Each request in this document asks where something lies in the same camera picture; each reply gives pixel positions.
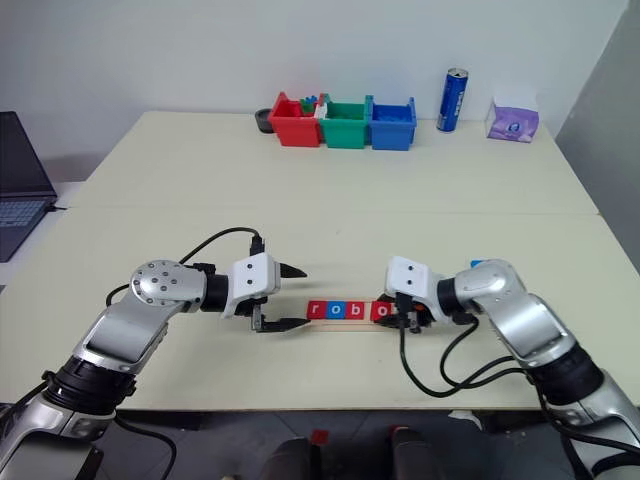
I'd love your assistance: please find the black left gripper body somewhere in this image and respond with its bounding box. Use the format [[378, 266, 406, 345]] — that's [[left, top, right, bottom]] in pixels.
[[237, 294, 272, 333]]

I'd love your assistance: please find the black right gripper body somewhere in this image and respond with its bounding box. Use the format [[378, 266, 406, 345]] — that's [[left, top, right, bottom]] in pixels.
[[394, 294, 437, 332]]

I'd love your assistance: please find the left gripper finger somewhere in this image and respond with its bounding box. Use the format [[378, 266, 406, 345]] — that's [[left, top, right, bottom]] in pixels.
[[259, 317, 312, 335], [277, 260, 309, 280]]

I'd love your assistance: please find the wooden letter tray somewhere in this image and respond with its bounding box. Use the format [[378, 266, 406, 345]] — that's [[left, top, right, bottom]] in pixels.
[[294, 298, 401, 334]]

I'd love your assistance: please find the white paper scrap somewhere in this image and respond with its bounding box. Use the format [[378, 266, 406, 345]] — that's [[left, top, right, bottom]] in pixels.
[[449, 409, 484, 429]]

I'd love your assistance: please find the red plastic bin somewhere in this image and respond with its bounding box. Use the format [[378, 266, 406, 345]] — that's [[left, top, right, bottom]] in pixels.
[[268, 91, 322, 149]]

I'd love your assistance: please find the green plastic bin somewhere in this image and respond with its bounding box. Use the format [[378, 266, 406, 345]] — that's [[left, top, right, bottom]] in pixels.
[[318, 93, 374, 150]]

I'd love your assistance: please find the blue plastic bin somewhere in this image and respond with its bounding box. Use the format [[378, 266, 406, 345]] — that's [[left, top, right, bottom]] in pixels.
[[368, 96, 418, 151]]

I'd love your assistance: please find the purple tissue pack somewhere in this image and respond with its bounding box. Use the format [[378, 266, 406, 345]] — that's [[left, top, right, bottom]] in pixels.
[[485, 94, 541, 145]]

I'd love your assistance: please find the blue drink can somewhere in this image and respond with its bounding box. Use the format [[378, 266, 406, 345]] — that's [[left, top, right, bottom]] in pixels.
[[436, 67, 470, 134]]

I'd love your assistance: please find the dark laptop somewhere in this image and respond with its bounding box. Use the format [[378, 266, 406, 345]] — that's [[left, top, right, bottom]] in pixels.
[[0, 110, 59, 264]]

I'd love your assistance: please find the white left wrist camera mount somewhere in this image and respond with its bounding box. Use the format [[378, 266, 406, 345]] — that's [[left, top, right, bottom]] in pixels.
[[219, 253, 282, 320]]

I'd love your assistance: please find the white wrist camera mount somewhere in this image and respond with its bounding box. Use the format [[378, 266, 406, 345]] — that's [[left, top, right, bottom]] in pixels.
[[382, 255, 444, 321], [219, 253, 282, 320]]

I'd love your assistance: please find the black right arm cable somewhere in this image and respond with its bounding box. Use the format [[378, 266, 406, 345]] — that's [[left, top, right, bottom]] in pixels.
[[394, 294, 531, 399]]

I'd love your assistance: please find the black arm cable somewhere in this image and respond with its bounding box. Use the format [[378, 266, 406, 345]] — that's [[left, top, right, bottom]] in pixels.
[[394, 294, 531, 399], [105, 227, 265, 480]]

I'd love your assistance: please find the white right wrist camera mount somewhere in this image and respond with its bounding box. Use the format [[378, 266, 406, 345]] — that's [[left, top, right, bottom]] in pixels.
[[382, 255, 444, 321]]

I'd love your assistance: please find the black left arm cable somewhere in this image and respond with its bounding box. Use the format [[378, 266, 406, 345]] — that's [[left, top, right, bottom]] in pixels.
[[105, 227, 265, 480]]

